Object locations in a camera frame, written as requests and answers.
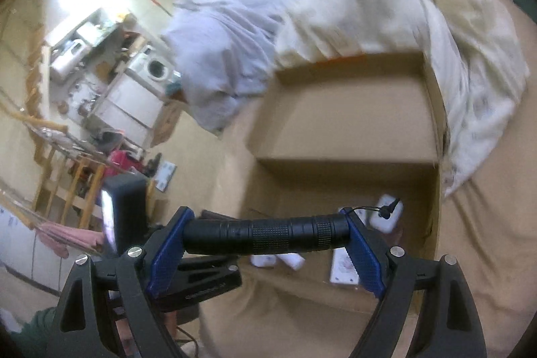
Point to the person's left hand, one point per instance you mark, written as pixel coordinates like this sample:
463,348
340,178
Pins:
75,238

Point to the cardboard box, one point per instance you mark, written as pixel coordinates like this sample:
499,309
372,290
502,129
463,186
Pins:
348,119

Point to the black flashlight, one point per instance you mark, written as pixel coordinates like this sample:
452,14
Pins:
268,235

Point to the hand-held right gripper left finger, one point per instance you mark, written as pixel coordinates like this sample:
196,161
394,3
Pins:
168,257

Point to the beige bed sheet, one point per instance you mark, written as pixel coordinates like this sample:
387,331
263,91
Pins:
482,236

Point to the light blue duvet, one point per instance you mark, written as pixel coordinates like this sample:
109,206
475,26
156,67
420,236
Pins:
226,26

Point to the white charger block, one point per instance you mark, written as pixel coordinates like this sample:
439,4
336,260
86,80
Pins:
384,223

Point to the cream printed blanket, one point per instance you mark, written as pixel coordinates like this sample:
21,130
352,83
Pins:
474,98

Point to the wooden stool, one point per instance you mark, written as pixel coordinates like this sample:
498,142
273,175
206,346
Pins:
71,190

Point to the white device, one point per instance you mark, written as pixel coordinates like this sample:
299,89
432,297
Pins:
342,268

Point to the red bag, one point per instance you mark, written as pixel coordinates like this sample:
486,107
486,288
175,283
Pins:
121,161

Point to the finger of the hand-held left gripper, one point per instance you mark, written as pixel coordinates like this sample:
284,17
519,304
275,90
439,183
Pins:
201,291
215,215

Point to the person's green sleeve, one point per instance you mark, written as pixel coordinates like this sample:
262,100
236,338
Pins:
40,324

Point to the small white red-label bottle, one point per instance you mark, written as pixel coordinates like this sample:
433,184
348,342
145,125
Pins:
262,260

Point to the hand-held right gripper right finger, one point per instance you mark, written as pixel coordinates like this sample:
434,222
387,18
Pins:
365,261

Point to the white kitchen cabinets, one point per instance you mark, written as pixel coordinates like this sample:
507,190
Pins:
130,106

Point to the white kitchen appliance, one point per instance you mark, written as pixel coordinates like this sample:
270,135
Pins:
65,60

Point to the white washing machine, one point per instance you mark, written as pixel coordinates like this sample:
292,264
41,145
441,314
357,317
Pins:
153,68

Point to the white bathroom scale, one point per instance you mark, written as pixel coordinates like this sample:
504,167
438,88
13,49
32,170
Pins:
165,175

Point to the white roll-on bottle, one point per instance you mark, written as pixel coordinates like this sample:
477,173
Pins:
291,260

